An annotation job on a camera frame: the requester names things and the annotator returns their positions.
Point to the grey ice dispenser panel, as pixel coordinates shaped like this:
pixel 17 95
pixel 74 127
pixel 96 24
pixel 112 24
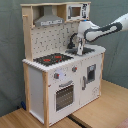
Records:
pixel 91 73

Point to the toy oven door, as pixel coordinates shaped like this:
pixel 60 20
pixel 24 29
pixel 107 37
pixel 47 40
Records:
pixel 65 96

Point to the grey fridge door handle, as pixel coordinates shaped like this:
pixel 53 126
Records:
pixel 84 83

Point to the toy microwave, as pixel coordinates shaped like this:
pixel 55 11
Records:
pixel 78 11

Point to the grey toy sink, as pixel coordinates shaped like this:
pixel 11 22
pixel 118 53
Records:
pixel 74 51

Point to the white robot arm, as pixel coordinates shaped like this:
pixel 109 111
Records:
pixel 88 31

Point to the wooden toy kitchen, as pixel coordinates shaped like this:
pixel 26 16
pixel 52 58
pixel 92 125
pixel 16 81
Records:
pixel 40 84

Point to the black red stovetop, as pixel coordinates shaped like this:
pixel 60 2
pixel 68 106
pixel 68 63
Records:
pixel 52 59

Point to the red stove knob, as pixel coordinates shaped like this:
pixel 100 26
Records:
pixel 56 76
pixel 74 69

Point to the grey range hood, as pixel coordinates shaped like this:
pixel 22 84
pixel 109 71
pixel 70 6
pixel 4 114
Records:
pixel 48 18

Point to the black toy faucet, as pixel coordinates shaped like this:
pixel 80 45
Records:
pixel 71 44

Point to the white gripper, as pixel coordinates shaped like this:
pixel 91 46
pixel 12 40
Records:
pixel 81 41

